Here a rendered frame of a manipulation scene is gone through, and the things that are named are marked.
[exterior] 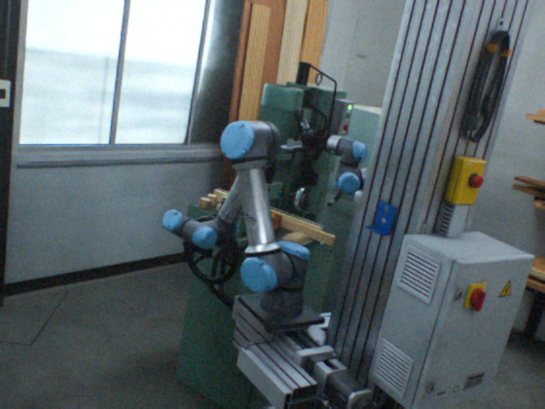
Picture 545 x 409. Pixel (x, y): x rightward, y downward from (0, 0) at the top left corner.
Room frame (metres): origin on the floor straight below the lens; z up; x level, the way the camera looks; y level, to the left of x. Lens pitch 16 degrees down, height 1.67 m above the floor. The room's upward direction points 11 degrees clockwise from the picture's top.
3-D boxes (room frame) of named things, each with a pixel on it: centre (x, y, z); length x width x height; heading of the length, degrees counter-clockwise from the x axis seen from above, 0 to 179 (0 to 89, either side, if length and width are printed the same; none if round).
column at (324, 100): (2.82, -0.11, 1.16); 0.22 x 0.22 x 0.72; 59
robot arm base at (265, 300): (1.84, -0.10, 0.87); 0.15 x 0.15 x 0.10
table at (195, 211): (2.48, 0.09, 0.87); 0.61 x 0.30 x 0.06; 59
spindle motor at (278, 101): (2.57, 0.04, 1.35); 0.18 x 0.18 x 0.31
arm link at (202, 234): (1.91, 0.22, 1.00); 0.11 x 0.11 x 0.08; 57
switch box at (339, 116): (2.77, -0.25, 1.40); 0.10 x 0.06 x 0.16; 149
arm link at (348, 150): (2.27, -0.27, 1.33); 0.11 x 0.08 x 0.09; 59
